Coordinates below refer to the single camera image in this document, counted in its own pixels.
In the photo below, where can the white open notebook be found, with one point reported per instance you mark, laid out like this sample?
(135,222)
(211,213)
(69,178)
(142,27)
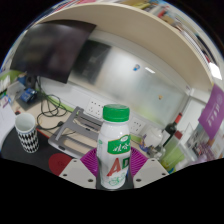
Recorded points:
(6,123)

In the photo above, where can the green-tinted tall glass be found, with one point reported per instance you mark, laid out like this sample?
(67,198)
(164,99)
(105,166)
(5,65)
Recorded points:
(173,155)

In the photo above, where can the black computer monitor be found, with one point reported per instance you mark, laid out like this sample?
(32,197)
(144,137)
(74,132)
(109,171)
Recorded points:
(53,48)

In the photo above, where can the purple hanging flag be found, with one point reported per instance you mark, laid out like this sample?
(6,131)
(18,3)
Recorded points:
(213,115)

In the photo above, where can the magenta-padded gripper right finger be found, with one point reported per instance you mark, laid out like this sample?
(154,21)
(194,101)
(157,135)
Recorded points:
(148,171)

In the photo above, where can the small blue box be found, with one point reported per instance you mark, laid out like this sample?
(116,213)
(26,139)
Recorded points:
(28,95)

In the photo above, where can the black-white checkered mug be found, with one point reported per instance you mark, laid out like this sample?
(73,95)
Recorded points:
(27,136)

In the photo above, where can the white round jar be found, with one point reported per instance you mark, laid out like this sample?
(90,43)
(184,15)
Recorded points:
(153,138)

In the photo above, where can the white green-capped drink bottle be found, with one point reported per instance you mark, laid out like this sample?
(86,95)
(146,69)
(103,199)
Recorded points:
(114,150)

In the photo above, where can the white wall outlet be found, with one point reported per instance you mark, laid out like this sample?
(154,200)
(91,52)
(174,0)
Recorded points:
(137,125)
(94,108)

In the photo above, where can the clear plastic box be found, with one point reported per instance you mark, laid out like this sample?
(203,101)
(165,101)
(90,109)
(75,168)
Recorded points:
(16,90)

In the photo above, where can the black desk mat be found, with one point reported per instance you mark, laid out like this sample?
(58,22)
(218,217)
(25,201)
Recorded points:
(20,156)

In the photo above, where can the rectangular ceiling light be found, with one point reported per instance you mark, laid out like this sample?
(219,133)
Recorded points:
(215,70)

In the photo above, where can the grey metal laptop stand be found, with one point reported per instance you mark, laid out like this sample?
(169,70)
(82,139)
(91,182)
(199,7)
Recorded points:
(71,128)

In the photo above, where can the flat round red coaster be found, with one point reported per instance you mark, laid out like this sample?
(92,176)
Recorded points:
(59,164)

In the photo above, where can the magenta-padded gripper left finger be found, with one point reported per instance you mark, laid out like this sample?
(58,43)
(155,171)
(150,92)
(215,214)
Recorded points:
(78,171)

